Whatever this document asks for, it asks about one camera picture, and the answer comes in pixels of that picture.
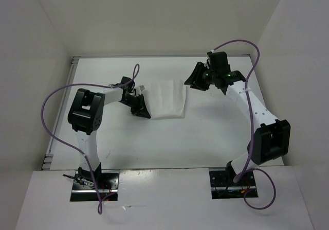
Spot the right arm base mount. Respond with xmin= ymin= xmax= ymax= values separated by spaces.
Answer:
xmin=209 ymin=168 xmax=258 ymax=200

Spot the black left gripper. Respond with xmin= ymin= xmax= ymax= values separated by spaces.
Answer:
xmin=120 ymin=94 xmax=150 ymax=119

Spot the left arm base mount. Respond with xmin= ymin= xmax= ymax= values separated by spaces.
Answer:
xmin=63 ymin=170 xmax=119 ymax=202

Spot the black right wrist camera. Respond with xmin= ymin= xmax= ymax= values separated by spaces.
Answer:
xmin=207 ymin=51 xmax=231 ymax=74

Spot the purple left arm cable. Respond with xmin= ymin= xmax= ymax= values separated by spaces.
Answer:
xmin=41 ymin=63 xmax=141 ymax=215

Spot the white skirt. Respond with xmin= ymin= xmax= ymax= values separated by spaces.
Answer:
xmin=139 ymin=80 xmax=187 ymax=120

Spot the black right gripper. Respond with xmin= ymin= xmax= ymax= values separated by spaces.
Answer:
xmin=184 ymin=61 xmax=217 ymax=91

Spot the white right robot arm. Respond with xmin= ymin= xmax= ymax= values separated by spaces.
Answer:
xmin=185 ymin=62 xmax=291 ymax=185

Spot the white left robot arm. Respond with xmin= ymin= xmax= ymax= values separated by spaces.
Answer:
xmin=68 ymin=77 xmax=151 ymax=189

